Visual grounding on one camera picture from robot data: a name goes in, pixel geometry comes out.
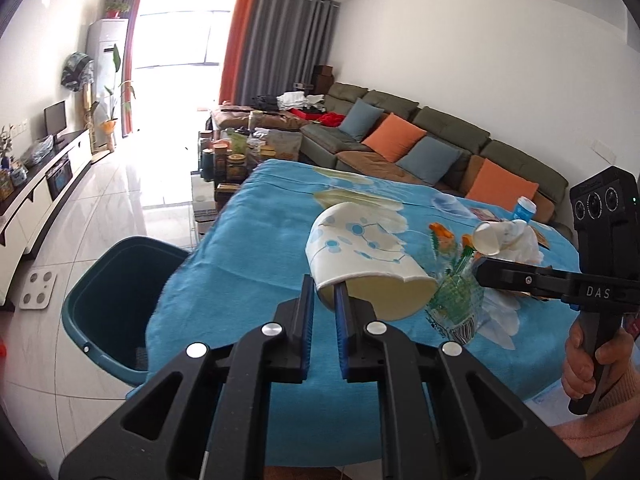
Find white bathroom scale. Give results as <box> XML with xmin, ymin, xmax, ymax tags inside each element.
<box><xmin>19</xmin><ymin>270</ymin><xmax>57</xmax><ymax>311</ymax></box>

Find tall potted plant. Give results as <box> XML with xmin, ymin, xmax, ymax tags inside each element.
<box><xmin>102</xmin><ymin>45</ymin><xmax>137</xmax><ymax>151</ymax></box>

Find blue white small bottle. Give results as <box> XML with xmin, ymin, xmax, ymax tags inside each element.
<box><xmin>511</xmin><ymin>196</ymin><xmax>537</xmax><ymax>223</ymax></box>

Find pile of clothes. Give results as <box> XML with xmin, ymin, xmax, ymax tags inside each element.
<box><xmin>250</xmin><ymin>91</ymin><xmax>326</xmax><ymax>113</ymax></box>

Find clear green orange plastic wrapper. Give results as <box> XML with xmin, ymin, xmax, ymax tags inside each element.
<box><xmin>425</xmin><ymin>222</ymin><xmax>488</xmax><ymax>346</ymax></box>

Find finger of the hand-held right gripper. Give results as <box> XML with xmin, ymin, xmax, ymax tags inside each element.
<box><xmin>472</xmin><ymin>257</ymin><xmax>568</xmax><ymax>302</ymax></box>

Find brown chaise seat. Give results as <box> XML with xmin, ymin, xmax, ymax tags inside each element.
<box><xmin>210</xmin><ymin>105</ymin><xmax>321</xmax><ymax>133</ymax></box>

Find blue cushion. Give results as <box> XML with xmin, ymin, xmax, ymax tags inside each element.
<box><xmin>339</xmin><ymin>98</ymin><xmax>386</xmax><ymax>142</ymax></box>
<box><xmin>396</xmin><ymin>136</ymin><xmax>463</xmax><ymax>186</ymax></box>

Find black monitor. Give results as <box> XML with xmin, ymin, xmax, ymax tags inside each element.
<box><xmin>43</xmin><ymin>100</ymin><xmax>68</xmax><ymax>143</ymax></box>

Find crumpled white tissue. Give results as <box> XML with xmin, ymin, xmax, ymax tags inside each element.
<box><xmin>495</xmin><ymin>219</ymin><xmax>545</xmax><ymax>266</ymax></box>

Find white blue-dotted paper cup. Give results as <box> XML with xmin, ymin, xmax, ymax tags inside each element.
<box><xmin>305</xmin><ymin>201</ymin><xmax>438</xmax><ymax>322</ymax></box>

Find grey and orange curtain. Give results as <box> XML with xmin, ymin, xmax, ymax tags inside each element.
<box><xmin>218</xmin><ymin>0</ymin><xmax>341</xmax><ymax>106</ymax></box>

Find blue printed blanket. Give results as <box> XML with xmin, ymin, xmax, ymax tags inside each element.
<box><xmin>125</xmin><ymin>158</ymin><xmax>581</xmax><ymax>466</ymax></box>

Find white black TV cabinet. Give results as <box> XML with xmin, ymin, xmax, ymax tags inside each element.
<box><xmin>0</xmin><ymin>129</ymin><xmax>93</xmax><ymax>306</ymax></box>

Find cluttered coffee table with jars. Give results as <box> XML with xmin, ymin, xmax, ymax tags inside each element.
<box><xmin>197</xmin><ymin>110</ymin><xmax>301</xmax><ymax>186</ymax></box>

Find fan with printed cover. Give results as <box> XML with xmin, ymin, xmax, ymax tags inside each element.
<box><xmin>61</xmin><ymin>51</ymin><xmax>95</xmax><ymax>92</ymax></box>

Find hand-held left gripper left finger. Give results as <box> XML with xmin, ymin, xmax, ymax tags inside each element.
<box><xmin>59</xmin><ymin>274</ymin><xmax>317</xmax><ymax>480</ymax></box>

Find teal plastic bin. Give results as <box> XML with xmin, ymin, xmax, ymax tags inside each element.
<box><xmin>61</xmin><ymin>236</ymin><xmax>191</xmax><ymax>387</ymax></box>

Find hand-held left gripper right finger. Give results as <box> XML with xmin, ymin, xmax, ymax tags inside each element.
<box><xmin>334</xmin><ymin>282</ymin><xmax>586</xmax><ymax>480</ymax></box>

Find dark red curtain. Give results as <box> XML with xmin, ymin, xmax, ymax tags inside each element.
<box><xmin>107</xmin><ymin>0</ymin><xmax>146</xmax><ymax>138</ymax></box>

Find person's right forearm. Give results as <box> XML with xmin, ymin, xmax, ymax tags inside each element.
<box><xmin>550</xmin><ymin>340</ymin><xmax>640</xmax><ymax>459</ymax></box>

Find orange cushion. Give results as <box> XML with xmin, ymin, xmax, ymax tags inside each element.
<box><xmin>361</xmin><ymin>113</ymin><xmax>427</xmax><ymax>163</ymax></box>
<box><xmin>465</xmin><ymin>158</ymin><xmax>540</xmax><ymax>211</ymax></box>

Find white standing air conditioner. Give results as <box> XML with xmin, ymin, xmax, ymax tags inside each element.
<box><xmin>86</xmin><ymin>18</ymin><xmax>129</xmax><ymax>151</ymax></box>

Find decorative plant in blue vase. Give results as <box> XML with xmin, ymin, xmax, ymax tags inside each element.
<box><xmin>0</xmin><ymin>125</ymin><xmax>15</xmax><ymax>171</ymax></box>

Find person's right hand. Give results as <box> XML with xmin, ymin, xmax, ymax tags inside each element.
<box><xmin>560</xmin><ymin>317</ymin><xmax>637</xmax><ymax>401</ymax></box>

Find green sectional sofa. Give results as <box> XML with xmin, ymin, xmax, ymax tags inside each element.
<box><xmin>300</xmin><ymin>81</ymin><xmax>573</xmax><ymax>241</ymax></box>

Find brown stacked boxes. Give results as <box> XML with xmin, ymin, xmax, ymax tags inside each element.
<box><xmin>312</xmin><ymin>65</ymin><xmax>335</xmax><ymax>95</ymax></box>

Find clear plastic bag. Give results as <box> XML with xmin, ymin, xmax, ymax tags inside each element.
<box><xmin>22</xmin><ymin>136</ymin><xmax>55</xmax><ymax>167</ymax></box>

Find small white paper cup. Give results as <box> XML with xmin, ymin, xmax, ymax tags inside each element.
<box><xmin>472</xmin><ymin>221</ymin><xmax>506</xmax><ymax>256</ymax></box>

